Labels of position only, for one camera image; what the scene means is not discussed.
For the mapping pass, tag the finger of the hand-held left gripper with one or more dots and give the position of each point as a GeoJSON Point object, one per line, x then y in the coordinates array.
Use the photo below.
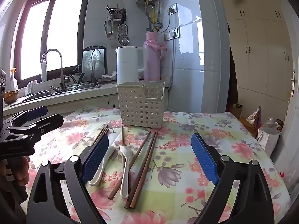
{"type": "Point", "coordinates": [49, 121]}
{"type": "Point", "coordinates": [35, 111]}

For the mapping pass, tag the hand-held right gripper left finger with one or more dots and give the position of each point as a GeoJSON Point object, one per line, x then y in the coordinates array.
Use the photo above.
{"type": "Point", "coordinates": [95, 161]}

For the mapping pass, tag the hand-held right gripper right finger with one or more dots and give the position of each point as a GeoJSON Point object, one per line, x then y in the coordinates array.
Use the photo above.
{"type": "Point", "coordinates": [204, 161]}

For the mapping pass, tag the white ceramic spoon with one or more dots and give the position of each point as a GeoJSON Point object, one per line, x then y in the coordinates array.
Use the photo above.
{"type": "Point", "coordinates": [104, 165]}
{"type": "Point", "coordinates": [125, 182]}

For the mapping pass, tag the white perforated plastic basket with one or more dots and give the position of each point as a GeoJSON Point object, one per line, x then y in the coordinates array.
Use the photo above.
{"type": "Point", "coordinates": [135, 107]}

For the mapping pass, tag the person's left hand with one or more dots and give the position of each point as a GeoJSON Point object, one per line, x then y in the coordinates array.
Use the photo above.
{"type": "Point", "coordinates": [16, 170]}

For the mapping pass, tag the steel kitchen sink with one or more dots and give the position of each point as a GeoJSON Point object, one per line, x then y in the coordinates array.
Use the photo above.
{"type": "Point", "coordinates": [35, 95]}

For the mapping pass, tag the white crumpled cloth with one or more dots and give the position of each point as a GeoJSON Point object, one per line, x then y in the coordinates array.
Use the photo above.
{"type": "Point", "coordinates": [30, 87]}

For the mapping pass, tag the small wicker basket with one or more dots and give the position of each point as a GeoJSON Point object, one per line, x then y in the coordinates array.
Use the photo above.
{"type": "Point", "coordinates": [11, 96]}

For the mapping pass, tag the white kitchen base cabinet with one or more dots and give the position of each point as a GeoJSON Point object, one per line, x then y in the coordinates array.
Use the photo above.
{"type": "Point", "coordinates": [70, 102]}

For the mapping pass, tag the floral tablecloth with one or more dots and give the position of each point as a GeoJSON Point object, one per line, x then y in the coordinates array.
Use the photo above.
{"type": "Point", "coordinates": [175, 144]}

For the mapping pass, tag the white spray bottle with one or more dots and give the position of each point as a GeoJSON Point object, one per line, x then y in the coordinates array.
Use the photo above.
{"type": "Point", "coordinates": [14, 81]}

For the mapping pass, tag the tall steel faucet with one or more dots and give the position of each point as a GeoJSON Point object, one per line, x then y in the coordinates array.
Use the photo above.
{"type": "Point", "coordinates": [61, 67]}

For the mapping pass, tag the wooden chair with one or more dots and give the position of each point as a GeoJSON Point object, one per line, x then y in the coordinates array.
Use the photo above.
{"type": "Point", "coordinates": [250, 127]}

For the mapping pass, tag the crumpled plastic bag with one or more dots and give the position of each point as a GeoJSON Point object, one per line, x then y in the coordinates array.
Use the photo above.
{"type": "Point", "coordinates": [253, 116]}

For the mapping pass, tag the white paper bag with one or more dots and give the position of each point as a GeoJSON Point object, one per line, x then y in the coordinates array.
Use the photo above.
{"type": "Point", "coordinates": [268, 141]}

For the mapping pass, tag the steel cutting board black rim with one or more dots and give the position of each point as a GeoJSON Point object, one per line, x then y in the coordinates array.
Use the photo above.
{"type": "Point", "coordinates": [86, 60]}

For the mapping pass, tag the beige dish cloth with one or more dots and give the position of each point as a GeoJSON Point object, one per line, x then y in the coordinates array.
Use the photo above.
{"type": "Point", "coordinates": [108, 76]}

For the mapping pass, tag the red packet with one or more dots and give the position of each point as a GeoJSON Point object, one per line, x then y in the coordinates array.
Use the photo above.
{"type": "Point", "coordinates": [281, 174]}

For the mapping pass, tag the brown framed window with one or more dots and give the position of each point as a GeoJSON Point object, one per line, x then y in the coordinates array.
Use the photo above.
{"type": "Point", "coordinates": [63, 28]}

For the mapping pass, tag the dark hanging coat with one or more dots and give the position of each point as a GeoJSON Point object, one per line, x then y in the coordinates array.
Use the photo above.
{"type": "Point", "coordinates": [232, 74]}

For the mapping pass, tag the white electric kettle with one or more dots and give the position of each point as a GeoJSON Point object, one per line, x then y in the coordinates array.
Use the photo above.
{"type": "Point", "coordinates": [128, 63]}

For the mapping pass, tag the white door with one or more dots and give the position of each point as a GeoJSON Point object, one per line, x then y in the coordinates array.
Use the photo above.
{"type": "Point", "coordinates": [293, 112]}

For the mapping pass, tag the steel ladle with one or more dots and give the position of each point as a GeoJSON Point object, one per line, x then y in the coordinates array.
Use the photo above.
{"type": "Point", "coordinates": [111, 36]}

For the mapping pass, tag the steel skimmer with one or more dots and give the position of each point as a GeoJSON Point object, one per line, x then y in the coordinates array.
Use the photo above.
{"type": "Point", "coordinates": [123, 40]}

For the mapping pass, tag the black hanging peeler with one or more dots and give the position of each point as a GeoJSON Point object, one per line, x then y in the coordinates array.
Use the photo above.
{"type": "Point", "coordinates": [105, 26]}

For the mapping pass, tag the pink thermos flask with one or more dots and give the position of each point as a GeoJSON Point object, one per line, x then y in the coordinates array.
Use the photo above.
{"type": "Point", "coordinates": [153, 60]}

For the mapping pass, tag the black framed grater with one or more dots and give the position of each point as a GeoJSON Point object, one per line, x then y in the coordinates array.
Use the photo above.
{"type": "Point", "coordinates": [122, 29]}

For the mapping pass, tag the white wardrobe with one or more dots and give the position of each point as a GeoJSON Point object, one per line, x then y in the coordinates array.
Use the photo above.
{"type": "Point", "coordinates": [257, 51]}

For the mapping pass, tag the corrugated steel pipe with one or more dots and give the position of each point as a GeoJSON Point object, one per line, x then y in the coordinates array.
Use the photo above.
{"type": "Point", "coordinates": [159, 9]}

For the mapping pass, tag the steel wall utensil rack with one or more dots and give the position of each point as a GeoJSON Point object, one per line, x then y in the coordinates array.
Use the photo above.
{"type": "Point", "coordinates": [115, 14]}

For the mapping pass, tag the double wall outlet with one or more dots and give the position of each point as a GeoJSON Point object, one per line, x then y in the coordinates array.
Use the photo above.
{"type": "Point", "coordinates": [171, 33]}

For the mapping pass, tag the single wall outlet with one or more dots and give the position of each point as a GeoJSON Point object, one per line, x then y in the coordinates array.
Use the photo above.
{"type": "Point", "coordinates": [172, 9]}

